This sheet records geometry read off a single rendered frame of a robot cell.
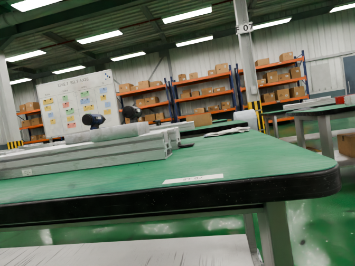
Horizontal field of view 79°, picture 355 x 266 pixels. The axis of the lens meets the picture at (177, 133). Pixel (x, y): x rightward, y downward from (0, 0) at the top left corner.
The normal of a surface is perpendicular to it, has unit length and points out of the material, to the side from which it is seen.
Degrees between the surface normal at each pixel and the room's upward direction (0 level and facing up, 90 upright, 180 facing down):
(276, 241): 90
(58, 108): 90
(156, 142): 90
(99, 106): 90
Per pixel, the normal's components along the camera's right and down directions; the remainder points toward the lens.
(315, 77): -0.18, 0.08
